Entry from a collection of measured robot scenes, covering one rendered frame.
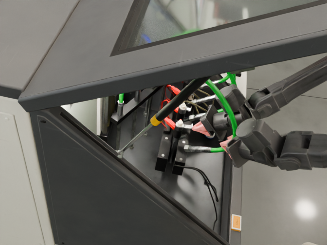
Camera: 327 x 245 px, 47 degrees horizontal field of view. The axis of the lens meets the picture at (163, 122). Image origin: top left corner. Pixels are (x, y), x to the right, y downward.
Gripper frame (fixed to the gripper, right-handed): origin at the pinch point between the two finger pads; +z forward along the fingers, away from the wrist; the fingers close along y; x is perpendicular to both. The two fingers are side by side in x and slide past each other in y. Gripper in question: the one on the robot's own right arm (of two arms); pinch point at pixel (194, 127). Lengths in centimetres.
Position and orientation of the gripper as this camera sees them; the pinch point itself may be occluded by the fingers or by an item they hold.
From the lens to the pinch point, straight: 122.8
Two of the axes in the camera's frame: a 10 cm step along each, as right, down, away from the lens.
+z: -7.2, 1.9, 6.7
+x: -4.1, 6.6, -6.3
